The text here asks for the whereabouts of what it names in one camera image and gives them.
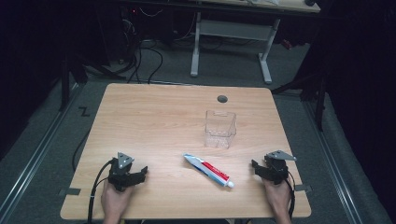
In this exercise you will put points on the person's left hand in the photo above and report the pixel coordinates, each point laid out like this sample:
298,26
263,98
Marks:
114,200

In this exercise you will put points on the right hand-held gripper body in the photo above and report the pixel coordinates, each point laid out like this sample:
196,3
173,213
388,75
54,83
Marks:
277,169

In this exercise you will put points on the black metal stand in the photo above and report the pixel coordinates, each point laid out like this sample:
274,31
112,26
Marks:
66,81
314,90

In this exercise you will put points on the grey tape strip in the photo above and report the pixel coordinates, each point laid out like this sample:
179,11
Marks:
72,191
303,188

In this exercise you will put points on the metal floor rail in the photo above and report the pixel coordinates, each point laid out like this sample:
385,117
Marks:
37,155
333,161

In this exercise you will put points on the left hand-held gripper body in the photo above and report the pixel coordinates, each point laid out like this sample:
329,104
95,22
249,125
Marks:
120,174

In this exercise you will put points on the white red blue toothpaste tube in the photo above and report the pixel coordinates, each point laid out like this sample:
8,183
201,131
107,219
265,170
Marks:
208,170

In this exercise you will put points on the person's right hand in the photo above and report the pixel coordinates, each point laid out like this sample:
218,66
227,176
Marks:
277,199

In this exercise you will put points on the clear plastic box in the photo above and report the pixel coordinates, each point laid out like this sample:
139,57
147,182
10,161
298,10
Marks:
219,128

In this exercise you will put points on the white-legged wooden desk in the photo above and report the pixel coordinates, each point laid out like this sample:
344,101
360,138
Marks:
230,30

